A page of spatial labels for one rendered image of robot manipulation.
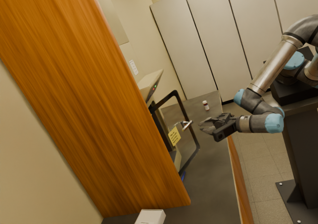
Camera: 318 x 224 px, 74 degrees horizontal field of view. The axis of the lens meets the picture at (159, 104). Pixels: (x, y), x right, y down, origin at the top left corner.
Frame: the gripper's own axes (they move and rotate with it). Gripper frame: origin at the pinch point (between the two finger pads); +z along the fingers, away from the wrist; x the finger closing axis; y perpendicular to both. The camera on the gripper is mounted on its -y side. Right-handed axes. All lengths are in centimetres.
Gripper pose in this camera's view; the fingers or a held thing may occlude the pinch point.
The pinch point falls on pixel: (200, 127)
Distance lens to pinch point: 107.0
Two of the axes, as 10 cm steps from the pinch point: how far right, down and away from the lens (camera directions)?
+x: -3.9, -8.8, -2.8
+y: 5.8, -4.7, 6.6
